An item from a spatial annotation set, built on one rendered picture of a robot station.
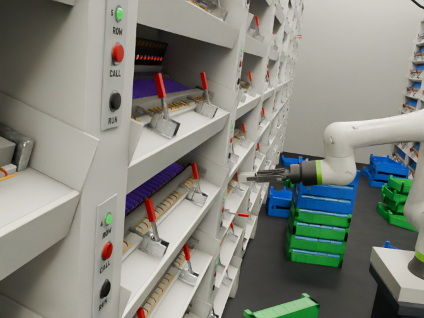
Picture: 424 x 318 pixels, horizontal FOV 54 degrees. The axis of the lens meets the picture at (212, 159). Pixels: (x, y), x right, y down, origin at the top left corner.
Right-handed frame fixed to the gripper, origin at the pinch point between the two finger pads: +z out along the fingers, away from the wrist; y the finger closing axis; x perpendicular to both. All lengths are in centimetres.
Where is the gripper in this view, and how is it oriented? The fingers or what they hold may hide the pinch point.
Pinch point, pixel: (247, 176)
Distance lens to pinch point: 161.8
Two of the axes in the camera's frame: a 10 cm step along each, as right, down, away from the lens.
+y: 2.2, -2.0, 9.5
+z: -9.7, 0.7, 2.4
